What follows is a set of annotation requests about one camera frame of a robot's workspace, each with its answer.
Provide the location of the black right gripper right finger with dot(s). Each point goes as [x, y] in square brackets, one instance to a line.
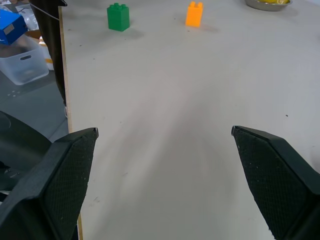
[275, 180]

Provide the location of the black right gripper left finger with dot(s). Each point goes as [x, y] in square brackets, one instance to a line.
[62, 180]

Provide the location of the dark rounded robot body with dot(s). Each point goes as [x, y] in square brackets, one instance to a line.
[20, 155]

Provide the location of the translucent plastic storage bin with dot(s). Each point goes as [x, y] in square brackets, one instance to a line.
[23, 62]

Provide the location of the blue cardboard box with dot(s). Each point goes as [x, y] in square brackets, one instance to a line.
[10, 26]

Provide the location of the green toy brick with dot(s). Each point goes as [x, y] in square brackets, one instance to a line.
[118, 18]

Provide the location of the metal bowl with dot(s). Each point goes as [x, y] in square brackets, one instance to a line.
[267, 5]

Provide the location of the yellow fruit in bowl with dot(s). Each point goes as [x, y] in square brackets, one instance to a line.
[275, 1]

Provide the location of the orange toy brick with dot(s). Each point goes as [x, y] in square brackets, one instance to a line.
[194, 14]

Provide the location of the black table leg post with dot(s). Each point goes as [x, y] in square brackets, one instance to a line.
[51, 47]

